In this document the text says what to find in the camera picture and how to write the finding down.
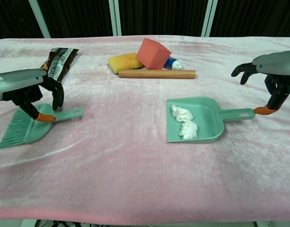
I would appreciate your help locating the brown snack wrapper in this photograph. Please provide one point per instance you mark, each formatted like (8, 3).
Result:
(60, 60)

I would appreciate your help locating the pink velvet tablecloth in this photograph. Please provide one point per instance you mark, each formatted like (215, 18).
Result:
(135, 165)

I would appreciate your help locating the black and silver left hand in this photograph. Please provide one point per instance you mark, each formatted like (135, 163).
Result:
(19, 81)

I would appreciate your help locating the yellow sponge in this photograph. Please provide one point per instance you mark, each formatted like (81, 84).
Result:
(124, 62)

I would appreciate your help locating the black and silver right hand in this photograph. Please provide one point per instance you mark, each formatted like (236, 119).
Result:
(279, 63)

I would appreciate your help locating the blue and white toothpaste tube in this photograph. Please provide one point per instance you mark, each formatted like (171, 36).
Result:
(174, 63)

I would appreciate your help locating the white partition post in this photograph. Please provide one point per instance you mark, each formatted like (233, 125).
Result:
(115, 17)
(39, 19)
(209, 17)

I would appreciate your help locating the red foam cube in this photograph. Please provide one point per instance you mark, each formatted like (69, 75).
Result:
(153, 54)

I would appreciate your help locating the green hand brush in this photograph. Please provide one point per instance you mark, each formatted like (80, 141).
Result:
(33, 132)

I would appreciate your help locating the wooden rolling pin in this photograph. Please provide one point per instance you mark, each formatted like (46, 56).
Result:
(156, 73)

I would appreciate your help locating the green plastic dustpan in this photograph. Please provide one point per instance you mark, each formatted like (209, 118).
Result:
(208, 113)

